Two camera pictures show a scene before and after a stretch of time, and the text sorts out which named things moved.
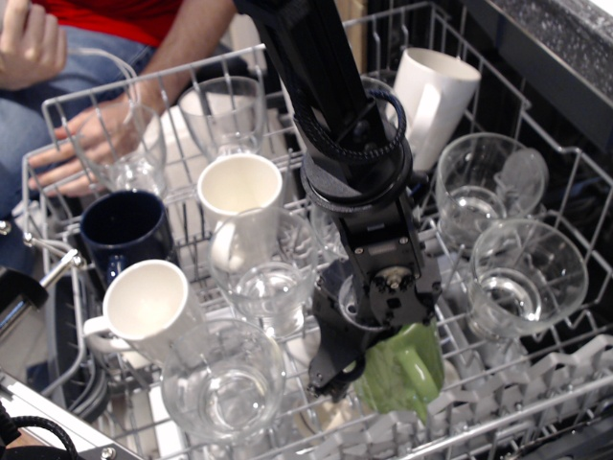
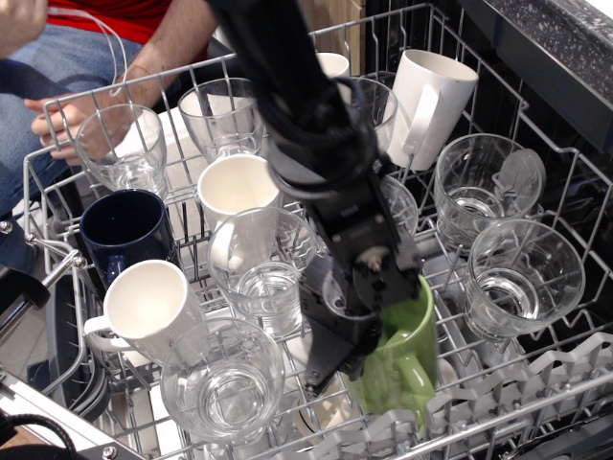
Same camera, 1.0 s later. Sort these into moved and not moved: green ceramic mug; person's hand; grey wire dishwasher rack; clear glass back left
Moved: person's hand
Not moved: grey wire dishwasher rack; clear glass back left; green ceramic mug
